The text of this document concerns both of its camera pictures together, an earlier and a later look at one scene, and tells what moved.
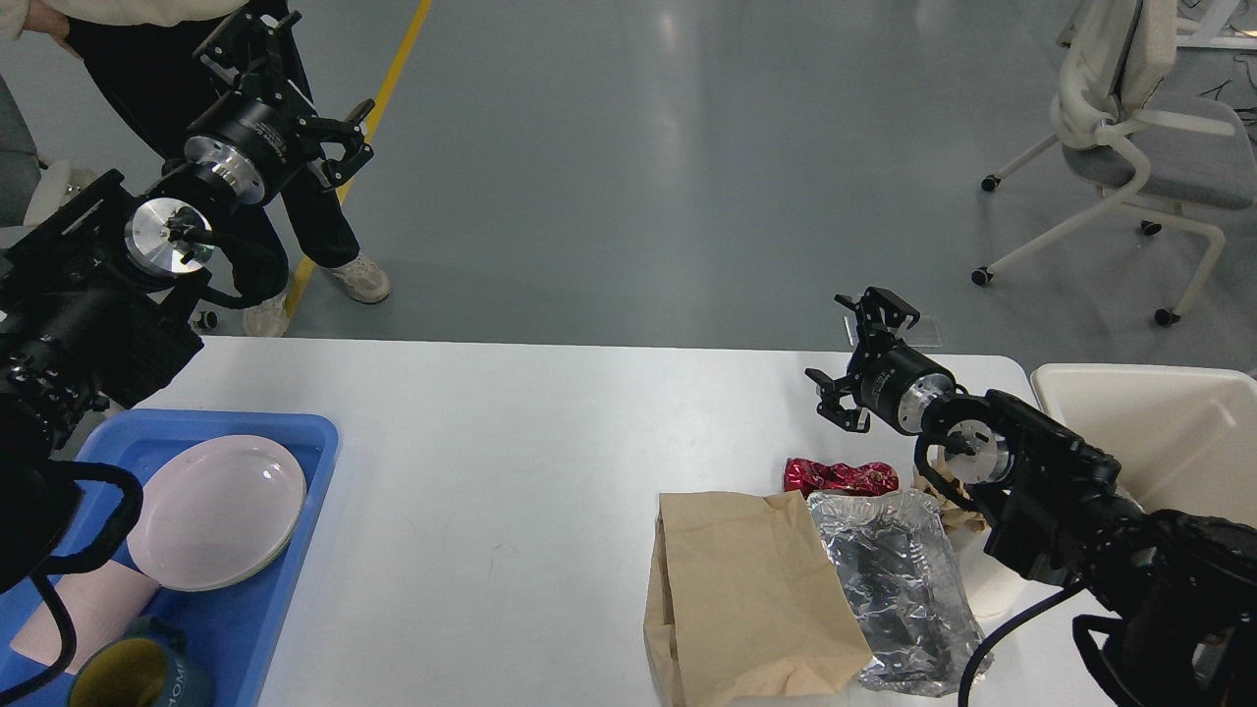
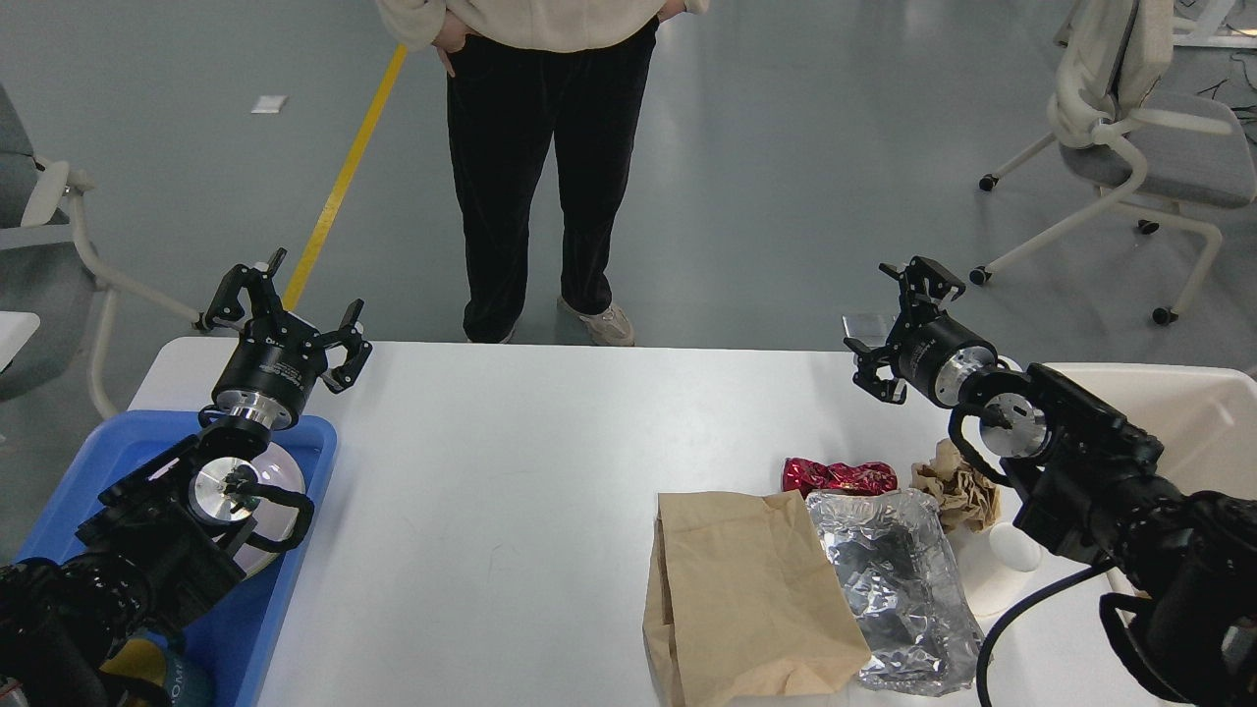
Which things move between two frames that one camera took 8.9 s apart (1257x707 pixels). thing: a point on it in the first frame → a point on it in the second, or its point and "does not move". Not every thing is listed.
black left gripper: x=248 y=140 → x=278 y=359
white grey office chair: x=1195 y=152 does not move
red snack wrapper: x=868 y=478 does not move
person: x=144 y=53 → x=523 y=76
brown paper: x=953 y=516 does not move
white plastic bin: x=1185 y=439 does not move
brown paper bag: x=743 y=600 does not move
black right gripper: x=887 y=377 → x=929 y=350
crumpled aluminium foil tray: x=892 y=557 does not move
